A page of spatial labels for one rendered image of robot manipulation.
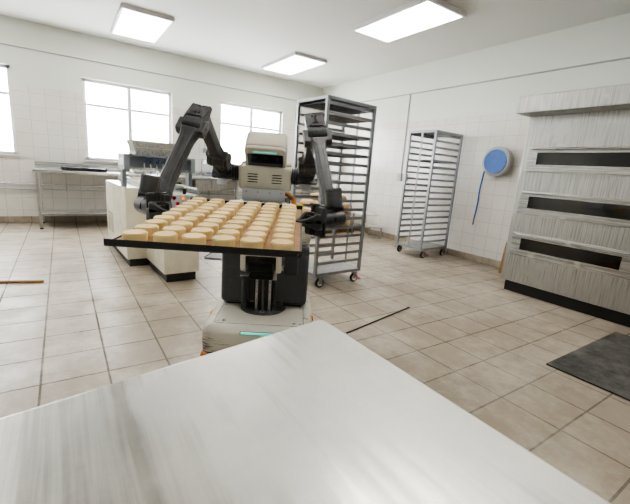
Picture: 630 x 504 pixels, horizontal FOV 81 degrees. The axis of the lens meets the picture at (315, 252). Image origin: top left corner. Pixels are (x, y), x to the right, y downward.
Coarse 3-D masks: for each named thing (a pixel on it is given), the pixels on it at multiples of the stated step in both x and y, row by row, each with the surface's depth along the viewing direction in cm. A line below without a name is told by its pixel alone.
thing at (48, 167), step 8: (40, 168) 566; (48, 168) 586; (56, 168) 602; (112, 168) 645; (40, 176) 589; (128, 176) 601; (136, 176) 607; (184, 176) 668; (192, 176) 686; (200, 176) 715; (208, 176) 740; (40, 184) 591; (192, 184) 690; (200, 184) 680; (208, 184) 688; (216, 184) 696; (40, 192) 593; (40, 200) 547; (40, 208) 549; (40, 216) 551; (40, 224) 553
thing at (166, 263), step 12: (180, 192) 370; (156, 252) 369; (168, 252) 349; (180, 252) 356; (192, 252) 363; (156, 264) 373; (168, 264) 352; (180, 264) 359; (192, 264) 366; (168, 276) 357; (180, 276) 364; (192, 276) 372
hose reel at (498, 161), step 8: (488, 152) 514; (496, 152) 503; (504, 152) 496; (488, 160) 513; (496, 160) 504; (504, 160) 495; (512, 160) 494; (488, 168) 514; (496, 168) 505; (504, 168) 497; (496, 176) 511; (480, 184) 529; (472, 224) 543
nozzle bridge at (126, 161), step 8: (120, 160) 386; (128, 160) 375; (136, 160) 387; (144, 160) 391; (160, 160) 400; (192, 160) 412; (120, 168) 390; (128, 168) 376; (136, 168) 384; (144, 168) 388; (152, 168) 393; (160, 168) 402; (184, 168) 417; (192, 168) 414; (120, 176) 392
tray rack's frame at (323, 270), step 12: (324, 96) 336; (336, 96) 338; (372, 108) 368; (372, 120) 373; (372, 132) 375; (372, 144) 378; (348, 216) 414; (360, 240) 399; (360, 252) 401; (312, 264) 406; (336, 264) 414; (348, 264) 418; (360, 264) 405; (324, 276) 374
